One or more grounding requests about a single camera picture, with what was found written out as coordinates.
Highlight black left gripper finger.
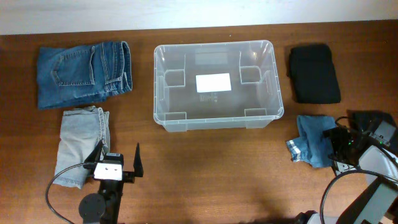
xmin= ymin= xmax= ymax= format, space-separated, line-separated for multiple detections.
xmin=133 ymin=143 xmax=144 ymax=177
xmin=84 ymin=140 xmax=103 ymax=163

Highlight dark navy garment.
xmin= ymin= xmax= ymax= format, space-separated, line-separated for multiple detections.
xmin=352 ymin=111 xmax=397 ymax=131

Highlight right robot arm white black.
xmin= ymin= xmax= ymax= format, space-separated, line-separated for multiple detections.
xmin=293 ymin=118 xmax=397 ymax=224

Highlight clear plastic storage container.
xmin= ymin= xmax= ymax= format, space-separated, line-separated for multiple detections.
xmin=153 ymin=40 xmax=284 ymax=133

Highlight light grey folded jeans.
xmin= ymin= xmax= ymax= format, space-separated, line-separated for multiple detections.
xmin=55 ymin=106 xmax=110 ymax=174

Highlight black garment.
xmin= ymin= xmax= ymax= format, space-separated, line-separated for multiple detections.
xmin=289 ymin=44 xmax=341 ymax=104

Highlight blue denim garment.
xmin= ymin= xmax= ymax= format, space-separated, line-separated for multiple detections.
xmin=286 ymin=115 xmax=336 ymax=168

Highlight white label in container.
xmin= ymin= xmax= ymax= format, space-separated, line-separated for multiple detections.
xmin=195 ymin=73 xmax=231 ymax=93

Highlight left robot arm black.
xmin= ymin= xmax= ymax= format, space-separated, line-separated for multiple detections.
xmin=78 ymin=141 xmax=144 ymax=223

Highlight dark blue folded jeans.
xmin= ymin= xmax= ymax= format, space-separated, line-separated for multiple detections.
xmin=37 ymin=41 xmax=133 ymax=110

